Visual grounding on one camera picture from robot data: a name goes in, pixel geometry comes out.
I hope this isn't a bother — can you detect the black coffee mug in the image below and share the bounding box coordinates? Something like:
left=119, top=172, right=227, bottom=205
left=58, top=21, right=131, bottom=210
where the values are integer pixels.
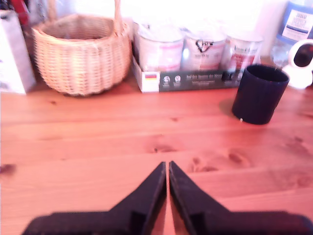
left=231, top=63, right=291, bottom=126

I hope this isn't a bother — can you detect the dark cardboard can tray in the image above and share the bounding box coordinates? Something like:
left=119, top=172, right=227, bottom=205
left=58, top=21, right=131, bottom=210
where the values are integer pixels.
left=131, top=21, right=246, bottom=94

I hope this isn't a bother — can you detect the silver can with black logo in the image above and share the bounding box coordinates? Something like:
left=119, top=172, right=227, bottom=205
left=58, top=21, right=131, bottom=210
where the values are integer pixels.
left=183, top=28, right=227, bottom=72

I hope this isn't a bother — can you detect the silver can with red label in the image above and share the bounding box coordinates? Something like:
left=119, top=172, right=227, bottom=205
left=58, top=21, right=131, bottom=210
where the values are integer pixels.
left=135, top=23, right=185, bottom=72

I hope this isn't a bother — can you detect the silver can with script print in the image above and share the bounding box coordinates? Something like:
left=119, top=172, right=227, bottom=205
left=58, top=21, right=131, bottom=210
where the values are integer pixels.
left=226, top=33, right=264, bottom=72

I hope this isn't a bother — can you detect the white box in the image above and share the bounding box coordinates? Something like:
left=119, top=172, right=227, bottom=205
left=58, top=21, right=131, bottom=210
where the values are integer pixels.
left=0, top=9, right=37, bottom=95

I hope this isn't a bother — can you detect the large clear water bottle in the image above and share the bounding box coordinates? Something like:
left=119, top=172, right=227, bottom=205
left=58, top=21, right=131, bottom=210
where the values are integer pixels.
left=269, top=0, right=313, bottom=68

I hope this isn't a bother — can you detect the red packet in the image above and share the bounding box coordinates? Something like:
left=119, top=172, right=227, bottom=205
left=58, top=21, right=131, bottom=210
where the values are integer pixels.
left=11, top=0, right=30, bottom=25

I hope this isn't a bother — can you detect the wicker basket with handle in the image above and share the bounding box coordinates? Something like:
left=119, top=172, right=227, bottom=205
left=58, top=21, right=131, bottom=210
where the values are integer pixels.
left=31, top=0, right=133, bottom=97

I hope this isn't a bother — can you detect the small white round camera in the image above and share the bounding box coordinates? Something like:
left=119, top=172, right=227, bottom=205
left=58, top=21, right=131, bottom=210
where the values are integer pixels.
left=281, top=39, right=313, bottom=90

